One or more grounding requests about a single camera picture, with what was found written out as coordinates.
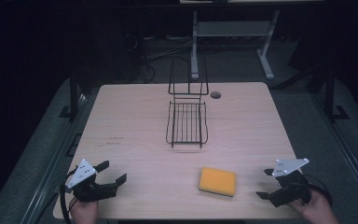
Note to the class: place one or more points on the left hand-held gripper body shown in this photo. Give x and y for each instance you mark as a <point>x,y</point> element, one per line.
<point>85,183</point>

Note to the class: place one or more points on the yellow sponge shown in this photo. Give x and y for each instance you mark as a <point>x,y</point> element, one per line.
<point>217,181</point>

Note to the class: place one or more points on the person's right hand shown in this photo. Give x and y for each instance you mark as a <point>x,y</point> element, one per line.
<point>317,210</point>

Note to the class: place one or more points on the grey metal desk frame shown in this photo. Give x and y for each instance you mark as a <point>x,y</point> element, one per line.
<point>233,40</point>

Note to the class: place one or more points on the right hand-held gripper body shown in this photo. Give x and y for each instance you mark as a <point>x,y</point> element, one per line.
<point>290,183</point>

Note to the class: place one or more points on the black metal stand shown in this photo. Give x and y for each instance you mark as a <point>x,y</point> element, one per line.
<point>331,93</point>
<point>73,93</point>

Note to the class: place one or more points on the person's left hand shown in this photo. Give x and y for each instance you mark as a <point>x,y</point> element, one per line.
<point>84,211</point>

